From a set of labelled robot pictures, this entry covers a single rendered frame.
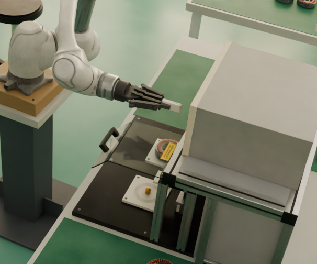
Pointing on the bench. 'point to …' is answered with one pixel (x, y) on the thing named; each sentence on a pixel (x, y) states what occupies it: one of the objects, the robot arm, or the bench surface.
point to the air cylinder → (180, 203)
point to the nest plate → (135, 187)
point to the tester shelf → (239, 184)
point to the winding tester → (257, 114)
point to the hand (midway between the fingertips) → (171, 105)
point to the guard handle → (108, 139)
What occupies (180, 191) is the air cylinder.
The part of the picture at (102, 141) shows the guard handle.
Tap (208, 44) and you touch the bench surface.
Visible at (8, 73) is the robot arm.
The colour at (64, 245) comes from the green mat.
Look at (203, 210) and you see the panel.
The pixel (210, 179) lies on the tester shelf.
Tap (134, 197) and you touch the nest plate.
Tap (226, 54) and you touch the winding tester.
